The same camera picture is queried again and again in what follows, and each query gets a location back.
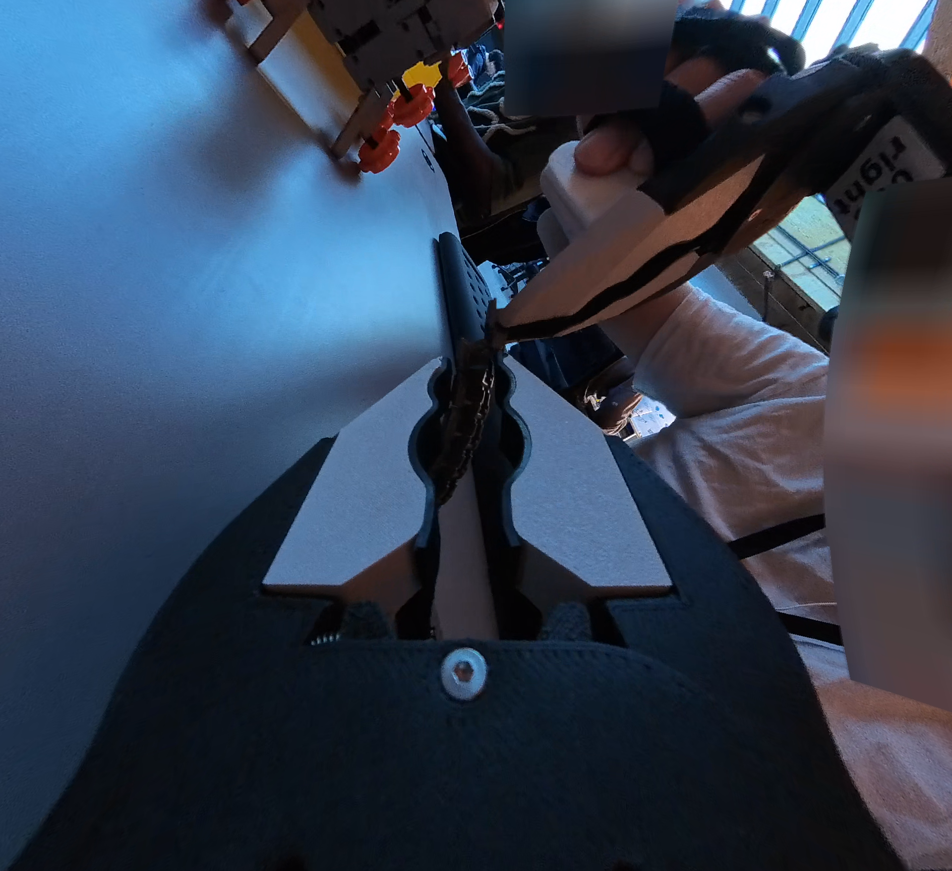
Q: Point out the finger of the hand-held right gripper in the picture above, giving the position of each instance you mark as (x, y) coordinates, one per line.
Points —
(647, 291)
(654, 246)

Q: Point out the grey desk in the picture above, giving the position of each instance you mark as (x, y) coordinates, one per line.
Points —
(186, 291)

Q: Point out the person's pale shirt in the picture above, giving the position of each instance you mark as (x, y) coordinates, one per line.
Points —
(744, 440)

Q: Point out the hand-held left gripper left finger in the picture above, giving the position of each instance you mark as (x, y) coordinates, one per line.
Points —
(349, 514)

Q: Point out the black perforated chair back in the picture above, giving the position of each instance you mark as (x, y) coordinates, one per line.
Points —
(465, 283)

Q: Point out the yellow plastic bin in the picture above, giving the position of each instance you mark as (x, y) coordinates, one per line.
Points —
(316, 42)

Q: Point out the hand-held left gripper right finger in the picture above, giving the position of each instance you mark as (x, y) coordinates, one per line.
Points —
(587, 514)

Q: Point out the person's right hand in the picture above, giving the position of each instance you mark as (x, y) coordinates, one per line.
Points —
(613, 150)

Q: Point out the grey orange toy robot model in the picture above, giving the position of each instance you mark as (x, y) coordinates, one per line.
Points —
(401, 1)

